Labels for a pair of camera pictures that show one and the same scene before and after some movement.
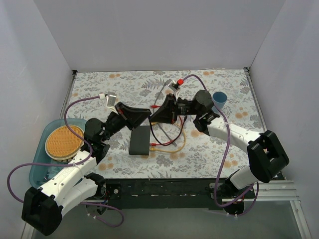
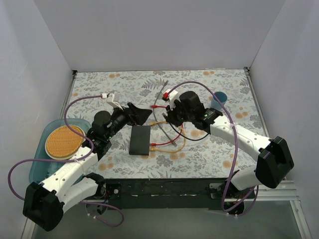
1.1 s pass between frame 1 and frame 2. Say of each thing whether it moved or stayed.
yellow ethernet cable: stayed
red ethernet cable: stayed
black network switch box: stayed
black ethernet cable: moved
